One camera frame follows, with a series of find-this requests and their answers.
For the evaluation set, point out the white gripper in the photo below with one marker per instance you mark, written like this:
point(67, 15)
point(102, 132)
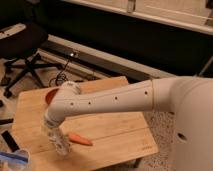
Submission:
point(51, 123)

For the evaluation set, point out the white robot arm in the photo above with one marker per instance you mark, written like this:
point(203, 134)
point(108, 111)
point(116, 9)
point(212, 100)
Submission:
point(189, 98)

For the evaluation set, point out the red bowl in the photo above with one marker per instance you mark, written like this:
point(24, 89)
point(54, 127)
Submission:
point(50, 95)

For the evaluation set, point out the orange carrot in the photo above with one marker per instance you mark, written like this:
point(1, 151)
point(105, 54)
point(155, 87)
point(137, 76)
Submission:
point(78, 139)

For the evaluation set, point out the black flat device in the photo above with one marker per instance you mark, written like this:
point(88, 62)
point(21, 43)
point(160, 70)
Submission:
point(10, 141)

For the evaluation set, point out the blue white plastic bag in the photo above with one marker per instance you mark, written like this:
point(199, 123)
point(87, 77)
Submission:
point(17, 161)

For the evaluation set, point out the wooden cutting board table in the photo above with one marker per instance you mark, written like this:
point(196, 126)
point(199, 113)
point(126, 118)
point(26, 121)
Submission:
point(117, 137)

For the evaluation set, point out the black office chair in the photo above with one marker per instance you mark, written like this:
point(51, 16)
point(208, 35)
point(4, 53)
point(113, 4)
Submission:
point(18, 46)

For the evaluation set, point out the metal floor rail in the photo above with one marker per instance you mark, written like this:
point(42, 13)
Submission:
point(103, 60)

